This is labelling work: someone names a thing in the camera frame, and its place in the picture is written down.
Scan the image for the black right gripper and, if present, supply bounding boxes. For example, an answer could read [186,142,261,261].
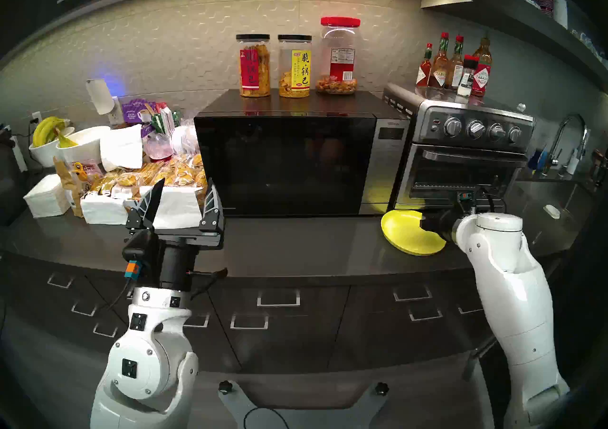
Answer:
[419,209,460,244]

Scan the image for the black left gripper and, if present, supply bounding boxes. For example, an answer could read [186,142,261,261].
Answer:
[125,178,225,292]

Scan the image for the yellow plate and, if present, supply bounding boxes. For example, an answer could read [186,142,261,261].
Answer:
[380,210,447,257]

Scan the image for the black steel Panasonic microwave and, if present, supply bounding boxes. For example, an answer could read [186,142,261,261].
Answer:
[194,89,411,218]

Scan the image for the clear plastic cutlery pack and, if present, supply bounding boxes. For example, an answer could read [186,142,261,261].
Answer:
[171,124,199,156]

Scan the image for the white cardboard snack box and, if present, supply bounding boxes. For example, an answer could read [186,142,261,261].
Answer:
[80,186,205,230]

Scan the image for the white paper bag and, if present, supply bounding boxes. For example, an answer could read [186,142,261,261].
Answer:
[100,124,144,172]

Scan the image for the stainless steel toaster oven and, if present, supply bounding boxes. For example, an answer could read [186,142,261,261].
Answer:
[383,82,536,210]

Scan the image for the green white sachet box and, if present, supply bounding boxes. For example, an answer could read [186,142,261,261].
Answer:
[151,102,183,135]

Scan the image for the pink snack packet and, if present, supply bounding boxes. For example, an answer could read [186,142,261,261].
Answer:
[71,160,103,182]

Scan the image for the brown kraft paper bag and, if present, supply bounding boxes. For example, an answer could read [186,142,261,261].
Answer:
[52,156,85,218]

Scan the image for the large white bowl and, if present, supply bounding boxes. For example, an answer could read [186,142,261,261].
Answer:
[56,125,112,172]

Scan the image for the stainless steel sink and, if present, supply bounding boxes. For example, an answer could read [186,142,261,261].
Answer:
[515,179,594,234]

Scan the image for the blue dish sponge holder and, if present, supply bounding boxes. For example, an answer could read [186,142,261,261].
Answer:
[527,147,549,171]

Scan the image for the white napkin stack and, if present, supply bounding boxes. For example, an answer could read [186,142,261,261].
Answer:
[24,174,71,219]

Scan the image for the white plug-in device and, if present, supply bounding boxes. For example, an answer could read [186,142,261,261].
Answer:
[85,79,114,115]

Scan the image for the small red Tabasco bottle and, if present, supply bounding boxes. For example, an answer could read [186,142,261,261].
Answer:
[416,43,434,88]

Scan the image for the black cap spice shaker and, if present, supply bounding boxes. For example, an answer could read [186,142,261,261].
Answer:
[457,55,479,98]

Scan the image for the small white bowl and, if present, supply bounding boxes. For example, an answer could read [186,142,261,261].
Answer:
[28,127,76,168]

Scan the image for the orange-brown hot sauce bottle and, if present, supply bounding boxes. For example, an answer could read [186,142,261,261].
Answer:
[428,32,451,90]

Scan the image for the pale brown hot sauce bottle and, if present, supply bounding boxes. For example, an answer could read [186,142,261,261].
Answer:
[446,35,465,91]

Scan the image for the large red Tabasco bottle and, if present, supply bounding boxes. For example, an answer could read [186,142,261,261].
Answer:
[471,32,493,97]

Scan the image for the yellow banana bunch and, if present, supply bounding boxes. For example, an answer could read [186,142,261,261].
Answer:
[32,116,72,148]

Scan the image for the snack jar red label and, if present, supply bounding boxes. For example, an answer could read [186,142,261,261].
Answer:
[236,34,271,98]

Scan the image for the chrome kitchen faucet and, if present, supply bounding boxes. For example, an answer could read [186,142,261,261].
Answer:
[541,113,589,177]

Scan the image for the dark lower drawer cabinets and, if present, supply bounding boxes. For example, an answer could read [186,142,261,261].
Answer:
[0,252,570,376]

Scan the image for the black countertop appliance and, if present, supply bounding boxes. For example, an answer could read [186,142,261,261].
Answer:
[0,127,27,224]

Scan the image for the brown glass bottle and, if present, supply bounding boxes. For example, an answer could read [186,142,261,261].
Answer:
[589,148,608,186]

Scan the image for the snack jar yellow label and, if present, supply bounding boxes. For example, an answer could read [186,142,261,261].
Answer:
[277,34,313,99]

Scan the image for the large clear jar red lid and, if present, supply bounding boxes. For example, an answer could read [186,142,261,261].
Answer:
[319,16,361,96]

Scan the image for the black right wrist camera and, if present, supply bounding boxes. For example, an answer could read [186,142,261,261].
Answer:
[456,190,478,217]

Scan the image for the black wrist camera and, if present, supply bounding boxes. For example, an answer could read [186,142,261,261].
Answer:
[122,230,160,282]
[456,190,478,217]

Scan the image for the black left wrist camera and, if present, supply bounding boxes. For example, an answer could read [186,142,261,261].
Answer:
[122,230,160,282]

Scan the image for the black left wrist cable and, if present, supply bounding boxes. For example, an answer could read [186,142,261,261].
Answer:
[190,268,228,298]

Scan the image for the dark wall shelf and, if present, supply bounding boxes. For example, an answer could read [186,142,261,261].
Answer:
[420,0,608,94]

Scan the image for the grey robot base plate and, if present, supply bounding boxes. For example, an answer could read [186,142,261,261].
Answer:
[218,380,390,429]

